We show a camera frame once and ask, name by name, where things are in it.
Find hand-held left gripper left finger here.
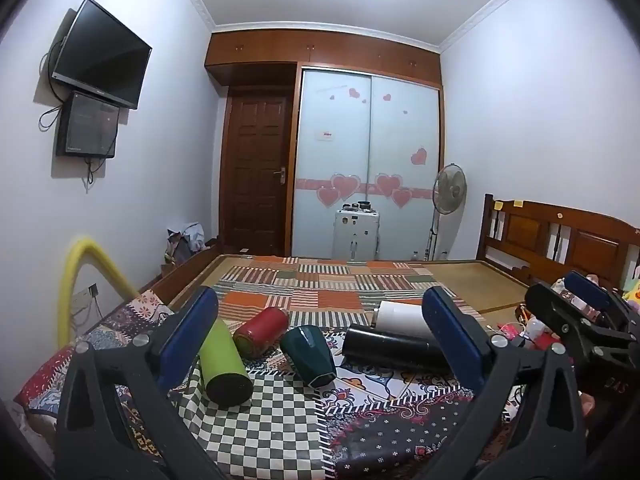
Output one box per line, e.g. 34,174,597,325
54,286,231,480

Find brown wooden door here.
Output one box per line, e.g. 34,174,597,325
220,87,294,256

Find white suitcase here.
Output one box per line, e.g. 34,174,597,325
332,201,381,262

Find yellow foam tube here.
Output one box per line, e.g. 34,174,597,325
57,236,141,349

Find black cup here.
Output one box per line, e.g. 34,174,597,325
342,324,452,376

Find wooden overhead cabinet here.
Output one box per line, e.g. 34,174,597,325
205,30,443,87

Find red cup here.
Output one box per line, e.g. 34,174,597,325
233,306,289,359

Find red packet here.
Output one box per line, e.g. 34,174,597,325
500,322,562,352

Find standing fan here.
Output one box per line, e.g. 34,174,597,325
425,162,468,261

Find dark teal faceted cup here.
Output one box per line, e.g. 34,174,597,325
279,324,338,389

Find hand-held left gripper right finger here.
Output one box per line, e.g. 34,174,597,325
415,286,589,480

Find wooden bed footboard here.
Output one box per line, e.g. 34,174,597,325
149,247,222,307

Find wall socket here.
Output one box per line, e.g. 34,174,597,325
70,283,100,312

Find green cup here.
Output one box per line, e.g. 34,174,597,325
199,317,254,407

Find black wall-mounted box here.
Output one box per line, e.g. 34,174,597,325
55,91,121,159

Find patchwork blanket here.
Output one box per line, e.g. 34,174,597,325
15,255,531,480

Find pile of clothes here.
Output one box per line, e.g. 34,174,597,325
160,221,206,267

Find wooden bed headboard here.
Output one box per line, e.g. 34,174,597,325
477,193,640,295

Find sliding door wardrobe with hearts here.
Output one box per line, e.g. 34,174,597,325
290,62,444,262

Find black cable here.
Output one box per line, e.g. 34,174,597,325
38,35,68,132

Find wall-mounted black television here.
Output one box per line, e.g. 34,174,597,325
51,0,153,111

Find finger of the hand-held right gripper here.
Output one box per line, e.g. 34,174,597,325
524,282,608,358
564,270,632,313

